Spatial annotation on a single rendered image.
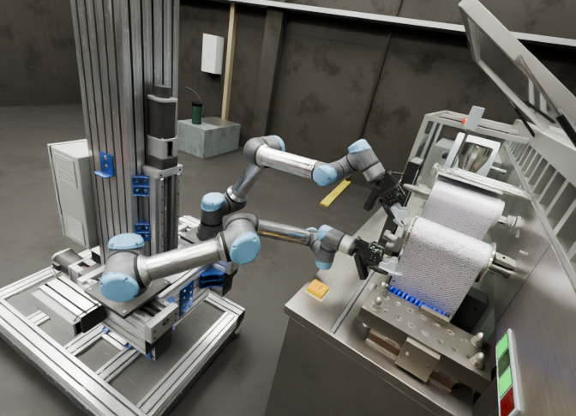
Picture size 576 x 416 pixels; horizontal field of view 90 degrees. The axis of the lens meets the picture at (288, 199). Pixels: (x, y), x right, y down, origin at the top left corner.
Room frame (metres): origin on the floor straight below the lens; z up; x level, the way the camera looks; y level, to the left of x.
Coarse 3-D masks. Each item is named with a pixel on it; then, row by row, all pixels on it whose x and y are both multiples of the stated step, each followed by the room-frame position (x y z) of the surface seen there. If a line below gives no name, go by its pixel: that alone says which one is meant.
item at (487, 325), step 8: (488, 240) 1.35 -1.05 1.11; (480, 280) 1.08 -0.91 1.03; (488, 280) 0.99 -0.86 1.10; (480, 288) 1.02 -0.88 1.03; (488, 288) 0.94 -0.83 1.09; (488, 296) 0.89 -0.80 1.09; (488, 304) 0.84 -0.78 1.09; (488, 312) 0.80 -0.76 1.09; (480, 320) 0.82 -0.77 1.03; (488, 320) 0.78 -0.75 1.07; (480, 328) 0.78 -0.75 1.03; (488, 328) 0.78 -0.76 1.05; (488, 336) 0.77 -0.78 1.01
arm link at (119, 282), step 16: (240, 224) 0.92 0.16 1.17; (208, 240) 0.85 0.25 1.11; (224, 240) 0.84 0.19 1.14; (240, 240) 0.83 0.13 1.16; (256, 240) 0.86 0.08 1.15; (112, 256) 0.77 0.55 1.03; (128, 256) 0.78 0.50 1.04; (144, 256) 0.78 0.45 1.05; (160, 256) 0.78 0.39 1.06; (176, 256) 0.78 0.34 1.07; (192, 256) 0.79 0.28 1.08; (208, 256) 0.81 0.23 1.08; (224, 256) 0.82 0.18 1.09; (240, 256) 0.83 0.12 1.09; (112, 272) 0.69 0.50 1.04; (128, 272) 0.71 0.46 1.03; (144, 272) 0.73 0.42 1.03; (160, 272) 0.74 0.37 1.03; (176, 272) 0.77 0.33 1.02; (112, 288) 0.67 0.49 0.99; (128, 288) 0.68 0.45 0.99
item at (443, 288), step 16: (416, 256) 0.90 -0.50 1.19; (400, 272) 0.91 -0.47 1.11; (416, 272) 0.89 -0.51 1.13; (432, 272) 0.87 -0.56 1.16; (448, 272) 0.85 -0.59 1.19; (400, 288) 0.90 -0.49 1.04; (416, 288) 0.88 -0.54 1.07; (432, 288) 0.86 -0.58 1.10; (448, 288) 0.83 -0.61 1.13; (464, 288) 0.82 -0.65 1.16; (432, 304) 0.84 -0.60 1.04; (448, 304) 0.82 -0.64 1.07
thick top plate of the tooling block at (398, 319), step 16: (368, 304) 0.79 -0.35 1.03; (384, 304) 0.80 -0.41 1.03; (400, 304) 0.82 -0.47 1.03; (368, 320) 0.75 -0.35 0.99; (384, 320) 0.73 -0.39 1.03; (400, 320) 0.75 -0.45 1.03; (416, 320) 0.76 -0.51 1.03; (432, 320) 0.78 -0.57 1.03; (400, 336) 0.70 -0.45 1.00; (416, 336) 0.69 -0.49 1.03; (432, 336) 0.70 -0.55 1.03; (448, 336) 0.72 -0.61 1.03; (464, 336) 0.73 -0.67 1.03; (448, 352) 0.65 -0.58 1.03; (464, 352) 0.67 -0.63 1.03; (480, 352) 0.68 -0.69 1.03; (448, 368) 0.63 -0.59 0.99; (464, 368) 0.61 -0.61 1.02; (480, 384) 0.59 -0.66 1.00
